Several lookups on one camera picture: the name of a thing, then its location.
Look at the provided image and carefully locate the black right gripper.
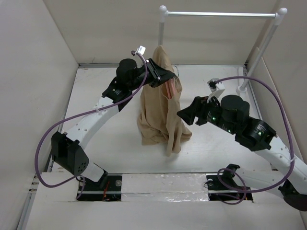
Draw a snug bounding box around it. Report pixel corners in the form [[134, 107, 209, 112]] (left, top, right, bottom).
[[177, 93, 236, 135]]

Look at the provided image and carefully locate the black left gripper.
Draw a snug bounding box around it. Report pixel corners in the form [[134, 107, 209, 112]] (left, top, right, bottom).
[[128, 58, 175, 92]]

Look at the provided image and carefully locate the pink clothes hanger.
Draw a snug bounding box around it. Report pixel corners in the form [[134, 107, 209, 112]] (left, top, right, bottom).
[[165, 65, 179, 99]]

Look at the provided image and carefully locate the beige t shirt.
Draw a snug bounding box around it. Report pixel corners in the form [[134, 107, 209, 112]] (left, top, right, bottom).
[[137, 45, 193, 158]]

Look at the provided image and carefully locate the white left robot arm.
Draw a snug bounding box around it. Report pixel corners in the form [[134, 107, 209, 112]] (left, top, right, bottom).
[[51, 58, 176, 190]]

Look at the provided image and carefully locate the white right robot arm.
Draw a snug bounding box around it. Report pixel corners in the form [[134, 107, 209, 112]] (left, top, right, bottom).
[[177, 95, 307, 211]]

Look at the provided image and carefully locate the white metal clothes rack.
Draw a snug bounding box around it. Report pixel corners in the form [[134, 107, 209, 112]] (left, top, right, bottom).
[[158, 5, 288, 96]]

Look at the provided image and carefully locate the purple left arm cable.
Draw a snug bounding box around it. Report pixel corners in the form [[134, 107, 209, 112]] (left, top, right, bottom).
[[35, 50, 148, 199]]

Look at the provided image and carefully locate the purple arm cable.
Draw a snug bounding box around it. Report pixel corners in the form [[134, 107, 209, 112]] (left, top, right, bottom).
[[35, 50, 148, 199], [208, 76, 295, 204]]

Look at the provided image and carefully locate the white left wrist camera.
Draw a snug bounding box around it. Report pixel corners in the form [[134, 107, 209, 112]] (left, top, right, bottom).
[[131, 46, 146, 56]]

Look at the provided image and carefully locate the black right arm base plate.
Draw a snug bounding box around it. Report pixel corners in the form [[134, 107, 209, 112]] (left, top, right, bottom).
[[203, 164, 253, 204]]

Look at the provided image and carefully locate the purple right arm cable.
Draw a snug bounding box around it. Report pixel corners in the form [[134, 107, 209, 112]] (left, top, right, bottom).
[[208, 76, 295, 204]]

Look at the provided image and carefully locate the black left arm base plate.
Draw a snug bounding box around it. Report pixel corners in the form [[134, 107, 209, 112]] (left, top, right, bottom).
[[76, 174, 122, 202]]

